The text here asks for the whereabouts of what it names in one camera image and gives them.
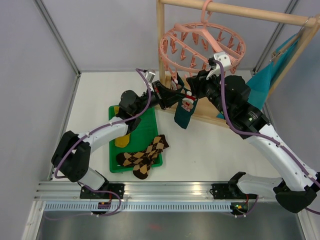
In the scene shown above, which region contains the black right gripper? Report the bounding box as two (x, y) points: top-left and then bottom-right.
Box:
(187, 67), (232, 117)

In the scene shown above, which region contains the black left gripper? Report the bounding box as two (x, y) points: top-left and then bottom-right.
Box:
(133, 80), (186, 115)

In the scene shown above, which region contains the green reindeer sock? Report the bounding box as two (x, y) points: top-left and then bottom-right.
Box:
(170, 73), (185, 89)
(174, 87), (199, 129)

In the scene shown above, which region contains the pink round clip hanger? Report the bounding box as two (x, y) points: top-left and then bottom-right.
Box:
(162, 10), (247, 74)

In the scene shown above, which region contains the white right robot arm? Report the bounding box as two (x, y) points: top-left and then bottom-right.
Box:
(186, 70), (320, 213)

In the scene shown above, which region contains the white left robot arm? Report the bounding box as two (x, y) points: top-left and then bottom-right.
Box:
(51, 80), (186, 199)

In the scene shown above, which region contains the wooden hanger rack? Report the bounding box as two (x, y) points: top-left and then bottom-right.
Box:
(156, 0), (320, 128)

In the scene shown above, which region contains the metal clip hanger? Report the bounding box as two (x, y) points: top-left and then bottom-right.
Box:
(270, 16), (313, 64)

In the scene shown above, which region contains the green plastic tray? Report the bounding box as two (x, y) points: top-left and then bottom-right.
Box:
(109, 108), (158, 173)

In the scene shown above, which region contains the teal cloth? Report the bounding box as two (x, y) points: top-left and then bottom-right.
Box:
(216, 32), (301, 121)

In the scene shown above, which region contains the yellow sock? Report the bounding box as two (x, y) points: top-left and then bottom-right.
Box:
(113, 106), (131, 148)

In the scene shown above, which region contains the brown argyle sock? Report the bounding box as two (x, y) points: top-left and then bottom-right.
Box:
(133, 150), (161, 180)
(116, 134), (169, 167)

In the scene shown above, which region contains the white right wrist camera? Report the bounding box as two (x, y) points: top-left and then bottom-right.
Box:
(206, 51), (233, 80)

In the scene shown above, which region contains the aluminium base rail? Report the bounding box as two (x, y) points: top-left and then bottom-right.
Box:
(33, 181), (276, 201)

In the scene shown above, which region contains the white slotted cable duct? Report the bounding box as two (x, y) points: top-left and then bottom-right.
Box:
(44, 201), (245, 213)

